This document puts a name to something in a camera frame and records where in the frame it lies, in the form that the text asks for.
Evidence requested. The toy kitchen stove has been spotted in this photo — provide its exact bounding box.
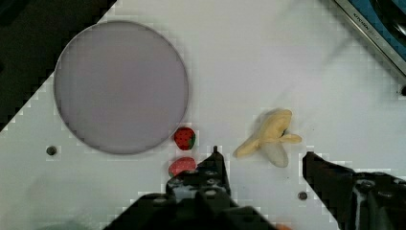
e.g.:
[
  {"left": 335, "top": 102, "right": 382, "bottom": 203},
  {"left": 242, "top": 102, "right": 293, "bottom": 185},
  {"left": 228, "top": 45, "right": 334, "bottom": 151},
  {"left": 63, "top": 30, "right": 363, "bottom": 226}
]
[{"left": 332, "top": 0, "right": 406, "bottom": 78}]

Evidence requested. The pink toy strawberry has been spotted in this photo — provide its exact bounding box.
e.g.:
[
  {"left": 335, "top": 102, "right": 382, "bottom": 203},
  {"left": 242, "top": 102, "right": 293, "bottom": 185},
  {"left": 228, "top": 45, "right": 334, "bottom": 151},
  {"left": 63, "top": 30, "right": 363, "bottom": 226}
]
[{"left": 169, "top": 157, "right": 196, "bottom": 177}]

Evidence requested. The yellow plush peeled banana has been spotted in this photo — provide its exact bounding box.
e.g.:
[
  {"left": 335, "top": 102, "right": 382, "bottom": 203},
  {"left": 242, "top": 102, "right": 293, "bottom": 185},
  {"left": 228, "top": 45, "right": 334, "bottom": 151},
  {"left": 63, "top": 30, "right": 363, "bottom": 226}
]
[{"left": 235, "top": 109, "right": 302, "bottom": 168}]

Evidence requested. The dark red toy strawberry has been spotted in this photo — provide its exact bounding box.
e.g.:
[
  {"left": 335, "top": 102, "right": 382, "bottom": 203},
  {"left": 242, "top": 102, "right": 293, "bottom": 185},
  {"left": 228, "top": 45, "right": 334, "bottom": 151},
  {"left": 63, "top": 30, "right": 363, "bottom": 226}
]
[{"left": 173, "top": 127, "right": 195, "bottom": 150}]

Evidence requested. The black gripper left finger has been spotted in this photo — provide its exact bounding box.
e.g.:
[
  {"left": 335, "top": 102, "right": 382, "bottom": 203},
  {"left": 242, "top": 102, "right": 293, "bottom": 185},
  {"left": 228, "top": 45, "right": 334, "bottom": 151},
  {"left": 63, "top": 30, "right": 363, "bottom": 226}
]
[{"left": 104, "top": 149, "right": 276, "bottom": 230}]

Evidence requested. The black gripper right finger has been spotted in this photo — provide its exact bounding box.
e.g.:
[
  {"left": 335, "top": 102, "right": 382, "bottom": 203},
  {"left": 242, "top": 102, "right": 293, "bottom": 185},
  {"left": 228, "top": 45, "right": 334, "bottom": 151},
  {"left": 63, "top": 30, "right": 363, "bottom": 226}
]
[{"left": 303, "top": 151, "right": 406, "bottom": 230}]

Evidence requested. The round lavender plate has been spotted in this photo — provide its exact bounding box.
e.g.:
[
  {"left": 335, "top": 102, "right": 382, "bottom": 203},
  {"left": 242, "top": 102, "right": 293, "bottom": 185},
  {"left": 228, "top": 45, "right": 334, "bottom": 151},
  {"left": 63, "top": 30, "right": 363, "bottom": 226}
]
[{"left": 54, "top": 21, "right": 189, "bottom": 154}]

